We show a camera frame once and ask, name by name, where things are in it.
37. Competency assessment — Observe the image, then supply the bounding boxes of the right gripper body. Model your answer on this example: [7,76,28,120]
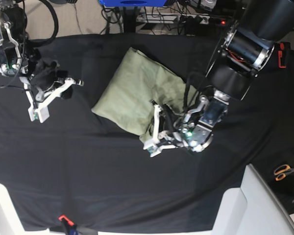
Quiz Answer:
[28,59,61,98]

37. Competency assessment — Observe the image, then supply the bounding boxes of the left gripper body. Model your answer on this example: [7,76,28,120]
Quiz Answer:
[161,104,186,147]

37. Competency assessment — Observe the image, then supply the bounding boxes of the light green T-shirt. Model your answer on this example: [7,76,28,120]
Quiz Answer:
[92,47,186,142]

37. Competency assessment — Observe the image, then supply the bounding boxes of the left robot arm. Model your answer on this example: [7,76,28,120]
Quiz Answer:
[144,0,294,156]

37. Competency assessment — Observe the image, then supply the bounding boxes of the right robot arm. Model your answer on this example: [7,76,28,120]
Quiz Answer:
[0,0,84,103]

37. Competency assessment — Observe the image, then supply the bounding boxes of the black table cloth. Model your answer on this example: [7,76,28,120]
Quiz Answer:
[0,34,294,234]

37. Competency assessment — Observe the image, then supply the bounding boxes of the blue plastic box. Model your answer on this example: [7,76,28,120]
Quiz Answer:
[99,0,166,7]

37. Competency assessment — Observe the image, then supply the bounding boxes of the black power strip red light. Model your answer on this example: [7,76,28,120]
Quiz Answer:
[208,16,233,27]

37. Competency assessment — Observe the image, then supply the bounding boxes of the white bin right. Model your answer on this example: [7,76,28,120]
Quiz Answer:
[211,164,294,235]

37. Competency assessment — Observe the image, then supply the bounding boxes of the white bin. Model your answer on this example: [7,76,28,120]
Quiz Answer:
[0,184,25,235]
[211,164,294,235]

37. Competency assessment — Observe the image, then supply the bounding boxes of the red black clamp bottom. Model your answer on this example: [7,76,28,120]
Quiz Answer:
[58,215,79,235]

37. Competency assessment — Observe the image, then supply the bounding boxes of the red black clamp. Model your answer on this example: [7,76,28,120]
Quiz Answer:
[278,42,291,69]
[58,215,79,235]

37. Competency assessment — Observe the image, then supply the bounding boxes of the red black clamp right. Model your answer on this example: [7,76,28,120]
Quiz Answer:
[278,42,291,69]

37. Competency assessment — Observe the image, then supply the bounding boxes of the white bin left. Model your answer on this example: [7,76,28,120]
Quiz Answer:
[0,184,25,235]

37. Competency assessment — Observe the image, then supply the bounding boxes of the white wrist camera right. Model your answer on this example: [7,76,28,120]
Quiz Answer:
[20,77,76,123]

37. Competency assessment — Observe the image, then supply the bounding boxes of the orange handled scissors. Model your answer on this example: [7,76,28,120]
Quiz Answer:
[273,164,294,181]

